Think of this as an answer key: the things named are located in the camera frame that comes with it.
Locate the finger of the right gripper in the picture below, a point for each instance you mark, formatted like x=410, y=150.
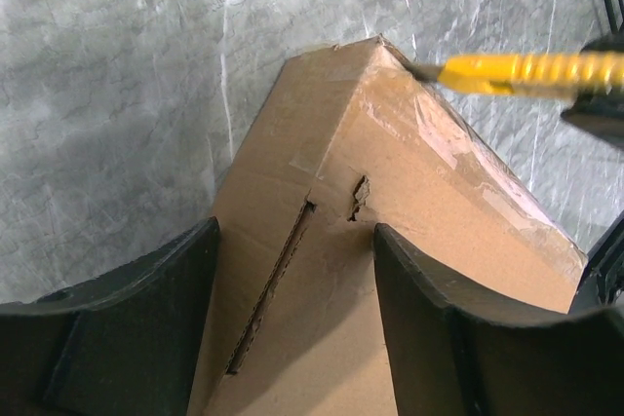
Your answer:
x=602, y=280
x=599, y=115

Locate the brown cardboard express box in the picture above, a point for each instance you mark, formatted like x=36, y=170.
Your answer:
x=347, y=139

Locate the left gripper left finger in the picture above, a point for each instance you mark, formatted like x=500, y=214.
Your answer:
x=125, y=343

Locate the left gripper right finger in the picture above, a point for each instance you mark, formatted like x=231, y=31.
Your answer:
x=456, y=347

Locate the yellow utility knife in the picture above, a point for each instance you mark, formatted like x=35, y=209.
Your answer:
x=543, y=75

